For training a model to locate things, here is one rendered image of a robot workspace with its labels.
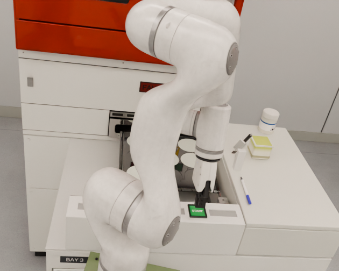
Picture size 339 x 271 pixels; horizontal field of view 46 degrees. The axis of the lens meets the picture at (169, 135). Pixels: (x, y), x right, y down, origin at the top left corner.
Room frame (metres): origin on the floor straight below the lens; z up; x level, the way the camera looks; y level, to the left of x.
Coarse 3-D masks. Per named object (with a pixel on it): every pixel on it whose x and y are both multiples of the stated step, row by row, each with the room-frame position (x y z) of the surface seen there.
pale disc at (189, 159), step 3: (186, 153) 1.36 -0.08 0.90; (189, 153) 1.36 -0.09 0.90; (192, 153) 1.37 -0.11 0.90; (183, 156) 1.33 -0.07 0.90; (186, 156) 1.34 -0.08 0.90; (189, 156) 1.34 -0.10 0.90; (192, 156) 1.34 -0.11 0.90; (195, 156) 1.35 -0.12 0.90; (183, 159) 1.32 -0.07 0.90; (186, 159) 1.32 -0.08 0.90; (189, 159) 1.32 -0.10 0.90; (192, 159) 1.33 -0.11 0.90; (195, 159) 1.33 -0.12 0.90; (183, 162) 1.29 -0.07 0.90; (186, 162) 1.30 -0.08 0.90; (189, 162) 1.30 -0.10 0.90; (192, 162) 1.30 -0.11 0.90; (186, 165) 1.28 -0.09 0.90; (189, 165) 1.28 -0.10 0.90; (192, 165) 1.29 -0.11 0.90
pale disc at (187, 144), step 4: (180, 140) 1.45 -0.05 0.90; (184, 140) 1.46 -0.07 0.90; (188, 140) 1.46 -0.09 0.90; (192, 140) 1.47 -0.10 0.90; (180, 144) 1.42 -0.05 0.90; (184, 144) 1.43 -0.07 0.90; (188, 144) 1.43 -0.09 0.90; (192, 144) 1.44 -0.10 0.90; (184, 148) 1.39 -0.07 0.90; (188, 148) 1.40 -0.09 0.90; (192, 148) 1.40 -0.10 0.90
